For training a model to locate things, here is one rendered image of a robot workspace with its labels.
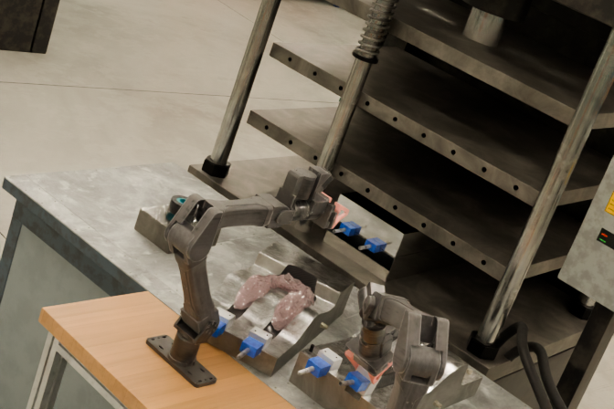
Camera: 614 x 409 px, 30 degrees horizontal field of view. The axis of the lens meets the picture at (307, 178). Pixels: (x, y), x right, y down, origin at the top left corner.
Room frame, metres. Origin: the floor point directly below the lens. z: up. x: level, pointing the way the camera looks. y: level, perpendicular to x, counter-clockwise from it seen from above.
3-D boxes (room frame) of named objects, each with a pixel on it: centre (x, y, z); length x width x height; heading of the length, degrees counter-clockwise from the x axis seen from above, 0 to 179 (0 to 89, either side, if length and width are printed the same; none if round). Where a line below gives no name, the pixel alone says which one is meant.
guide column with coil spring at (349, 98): (3.48, -0.04, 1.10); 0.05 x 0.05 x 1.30
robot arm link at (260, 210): (2.39, 0.13, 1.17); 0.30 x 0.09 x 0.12; 143
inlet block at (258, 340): (2.45, -0.01, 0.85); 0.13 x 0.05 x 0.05; 163
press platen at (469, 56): (3.71, -0.41, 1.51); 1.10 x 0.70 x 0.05; 56
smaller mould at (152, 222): (3.03, 0.30, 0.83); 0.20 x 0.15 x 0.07; 146
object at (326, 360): (2.41, -0.17, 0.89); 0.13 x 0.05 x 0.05; 146
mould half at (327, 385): (2.60, -0.37, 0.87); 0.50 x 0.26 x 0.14; 146
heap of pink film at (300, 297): (2.73, -0.04, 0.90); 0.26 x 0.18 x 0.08; 163
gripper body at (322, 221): (2.60, -0.03, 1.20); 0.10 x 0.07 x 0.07; 53
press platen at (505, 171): (3.71, -0.40, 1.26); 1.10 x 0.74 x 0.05; 56
